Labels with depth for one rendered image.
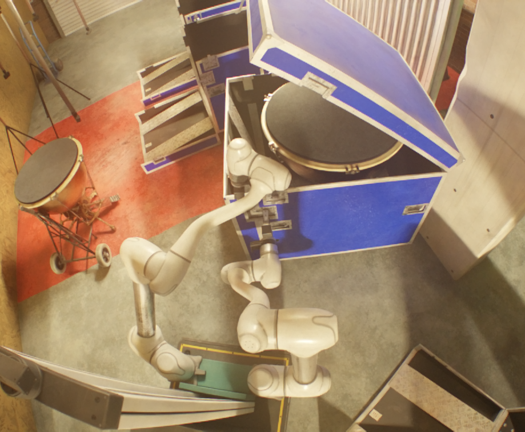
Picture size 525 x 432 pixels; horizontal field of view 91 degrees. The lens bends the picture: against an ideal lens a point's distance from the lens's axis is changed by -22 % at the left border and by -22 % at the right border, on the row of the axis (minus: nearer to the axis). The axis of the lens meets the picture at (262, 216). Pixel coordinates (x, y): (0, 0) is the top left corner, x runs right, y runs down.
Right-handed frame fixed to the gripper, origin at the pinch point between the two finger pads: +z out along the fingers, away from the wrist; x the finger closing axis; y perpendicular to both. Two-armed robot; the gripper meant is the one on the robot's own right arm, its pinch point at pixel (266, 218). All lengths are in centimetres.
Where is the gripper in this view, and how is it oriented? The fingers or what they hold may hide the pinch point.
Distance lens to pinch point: 172.1
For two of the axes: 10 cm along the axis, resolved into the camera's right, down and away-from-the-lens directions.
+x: -1.3, -5.3, -8.4
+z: -0.6, -8.4, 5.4
